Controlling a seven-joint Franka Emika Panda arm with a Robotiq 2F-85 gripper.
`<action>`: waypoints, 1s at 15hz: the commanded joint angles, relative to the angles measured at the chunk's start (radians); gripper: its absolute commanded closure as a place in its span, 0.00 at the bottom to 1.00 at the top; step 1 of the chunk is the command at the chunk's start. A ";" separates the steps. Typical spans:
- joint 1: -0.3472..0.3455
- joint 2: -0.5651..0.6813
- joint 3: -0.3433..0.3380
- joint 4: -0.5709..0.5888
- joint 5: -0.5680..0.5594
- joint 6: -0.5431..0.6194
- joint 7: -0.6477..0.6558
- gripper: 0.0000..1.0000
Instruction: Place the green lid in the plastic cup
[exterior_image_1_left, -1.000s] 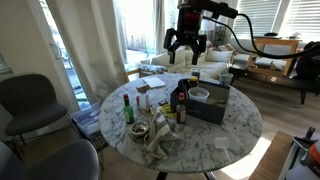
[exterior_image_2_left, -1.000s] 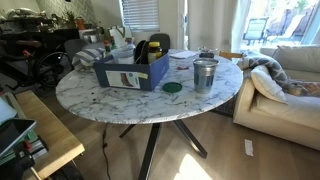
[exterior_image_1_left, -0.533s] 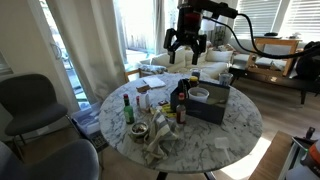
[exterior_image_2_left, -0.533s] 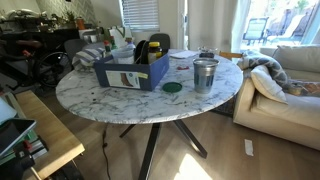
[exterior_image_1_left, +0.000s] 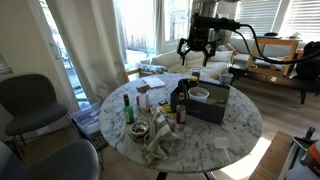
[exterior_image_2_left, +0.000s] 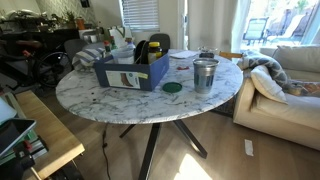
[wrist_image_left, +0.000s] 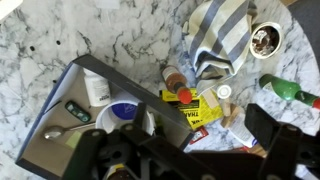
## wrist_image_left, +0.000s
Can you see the beige adhesive strip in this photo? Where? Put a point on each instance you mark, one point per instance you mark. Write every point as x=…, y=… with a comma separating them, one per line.
x=211, y=99

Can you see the white printed packet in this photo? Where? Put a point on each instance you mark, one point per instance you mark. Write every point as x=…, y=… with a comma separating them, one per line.
x=240, y=131

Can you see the white pill bottle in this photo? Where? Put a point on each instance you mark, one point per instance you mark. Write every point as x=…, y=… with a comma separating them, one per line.
x=96, y=88

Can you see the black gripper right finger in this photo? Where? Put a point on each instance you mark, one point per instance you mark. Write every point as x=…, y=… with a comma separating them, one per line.
x=263, y=126

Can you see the brown bottle with red cap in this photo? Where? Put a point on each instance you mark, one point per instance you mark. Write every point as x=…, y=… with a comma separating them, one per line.
x=173, y=80

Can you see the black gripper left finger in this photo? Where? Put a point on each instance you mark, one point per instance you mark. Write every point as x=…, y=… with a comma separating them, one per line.
x=90, y=150

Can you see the white tub with blue lid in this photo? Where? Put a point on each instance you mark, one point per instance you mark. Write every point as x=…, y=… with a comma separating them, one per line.
x=104, y=116

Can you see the metal spoon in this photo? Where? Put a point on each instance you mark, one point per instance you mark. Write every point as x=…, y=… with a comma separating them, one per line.
x=53, y=132

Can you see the red sauce packet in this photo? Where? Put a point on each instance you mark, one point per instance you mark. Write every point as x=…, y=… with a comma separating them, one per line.
x=199, y=135

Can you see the yellow printed packet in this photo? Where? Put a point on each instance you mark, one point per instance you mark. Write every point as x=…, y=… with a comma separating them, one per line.
x=200, y=115

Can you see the small wooden block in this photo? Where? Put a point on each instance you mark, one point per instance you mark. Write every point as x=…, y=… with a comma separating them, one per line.
x=231, y=115

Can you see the blue striped cloth towel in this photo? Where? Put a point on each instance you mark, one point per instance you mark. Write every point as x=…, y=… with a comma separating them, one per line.
x=216, y=30

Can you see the small white round cap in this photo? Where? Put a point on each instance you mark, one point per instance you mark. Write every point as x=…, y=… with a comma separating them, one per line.
x=224, y=91

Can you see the small green device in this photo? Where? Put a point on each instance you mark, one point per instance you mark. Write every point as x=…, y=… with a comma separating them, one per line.
x=77, y=111

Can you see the white cup with brown contents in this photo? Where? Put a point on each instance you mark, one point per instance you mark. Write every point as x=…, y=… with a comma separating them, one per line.
x=265, y=40

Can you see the green bottle with red cap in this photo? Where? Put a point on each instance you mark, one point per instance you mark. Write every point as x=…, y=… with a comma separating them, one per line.
x=283, y=89

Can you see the blue cardboard shoebox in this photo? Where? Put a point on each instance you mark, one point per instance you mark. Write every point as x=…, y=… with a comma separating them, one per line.
x=46, y=150

